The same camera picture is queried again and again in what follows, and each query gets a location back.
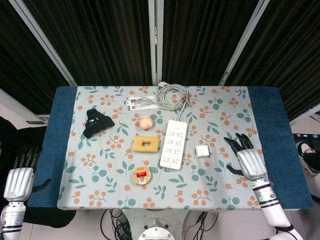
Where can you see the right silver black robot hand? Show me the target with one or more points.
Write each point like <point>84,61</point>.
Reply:
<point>251,162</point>

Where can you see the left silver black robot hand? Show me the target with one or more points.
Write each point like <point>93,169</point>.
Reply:
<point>18,182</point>

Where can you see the white plug adapter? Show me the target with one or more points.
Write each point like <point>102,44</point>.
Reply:
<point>202,151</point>

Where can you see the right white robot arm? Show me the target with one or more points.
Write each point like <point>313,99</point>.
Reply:
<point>271,202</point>

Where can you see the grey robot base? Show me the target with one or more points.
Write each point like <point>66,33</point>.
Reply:
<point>155,225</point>

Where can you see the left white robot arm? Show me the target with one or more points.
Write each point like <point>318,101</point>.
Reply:
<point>12,217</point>

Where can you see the white power strip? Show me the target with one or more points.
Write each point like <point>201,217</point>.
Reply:
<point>173,150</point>

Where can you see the floral tablecloth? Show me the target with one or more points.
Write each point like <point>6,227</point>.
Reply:
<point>100,175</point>

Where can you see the blue table cover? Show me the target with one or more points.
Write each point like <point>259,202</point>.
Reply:
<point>275,125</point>

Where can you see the black white sneaker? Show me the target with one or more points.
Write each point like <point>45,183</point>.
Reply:
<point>308,160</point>

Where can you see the black curtain panel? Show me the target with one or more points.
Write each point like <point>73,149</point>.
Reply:
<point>287,62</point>
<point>205,37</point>
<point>22,62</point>
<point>100,37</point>

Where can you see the round tin with red label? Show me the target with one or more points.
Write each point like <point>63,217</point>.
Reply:
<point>142,176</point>

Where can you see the pink peach ball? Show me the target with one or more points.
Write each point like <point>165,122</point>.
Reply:
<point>147,123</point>

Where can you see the yellow sponge with hole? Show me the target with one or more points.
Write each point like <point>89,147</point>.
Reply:
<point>138,145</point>

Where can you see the clear plastic packet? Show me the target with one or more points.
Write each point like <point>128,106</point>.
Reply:
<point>141,102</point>

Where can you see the white frame post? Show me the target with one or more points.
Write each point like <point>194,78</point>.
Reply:
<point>155,37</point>
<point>42,42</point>
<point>243,42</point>

